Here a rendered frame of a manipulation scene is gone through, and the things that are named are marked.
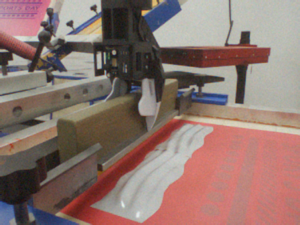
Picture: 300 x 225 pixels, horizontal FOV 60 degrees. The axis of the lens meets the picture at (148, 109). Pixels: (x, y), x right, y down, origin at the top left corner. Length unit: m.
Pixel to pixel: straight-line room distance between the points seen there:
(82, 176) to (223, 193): 0.18
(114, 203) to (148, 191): 0.05
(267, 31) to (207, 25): 0.50
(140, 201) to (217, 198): 0.10
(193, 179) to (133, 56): 0.19
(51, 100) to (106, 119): 0.28
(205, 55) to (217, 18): 1.17
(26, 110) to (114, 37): 0.26
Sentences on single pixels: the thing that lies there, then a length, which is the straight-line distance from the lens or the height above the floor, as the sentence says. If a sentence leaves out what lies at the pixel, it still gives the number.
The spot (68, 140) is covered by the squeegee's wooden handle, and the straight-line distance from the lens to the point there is 0.32.
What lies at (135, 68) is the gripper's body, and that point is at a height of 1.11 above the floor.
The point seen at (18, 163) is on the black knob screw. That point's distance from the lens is 0.22.
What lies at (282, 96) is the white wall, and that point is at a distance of 2.44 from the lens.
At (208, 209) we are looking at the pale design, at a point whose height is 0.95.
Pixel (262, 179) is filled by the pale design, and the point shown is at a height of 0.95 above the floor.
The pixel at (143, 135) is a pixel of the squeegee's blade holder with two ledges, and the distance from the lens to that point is 0.44.
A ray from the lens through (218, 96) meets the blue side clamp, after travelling 0.72.
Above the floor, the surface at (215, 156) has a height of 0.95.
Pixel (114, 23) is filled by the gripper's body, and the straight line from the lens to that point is 0.39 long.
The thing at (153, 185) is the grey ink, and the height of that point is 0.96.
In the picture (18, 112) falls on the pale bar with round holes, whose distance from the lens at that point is 0.57.
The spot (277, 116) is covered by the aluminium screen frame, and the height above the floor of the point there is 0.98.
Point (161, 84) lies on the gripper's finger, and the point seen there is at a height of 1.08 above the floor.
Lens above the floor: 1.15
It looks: 15 degrees down
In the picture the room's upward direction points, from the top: straight up
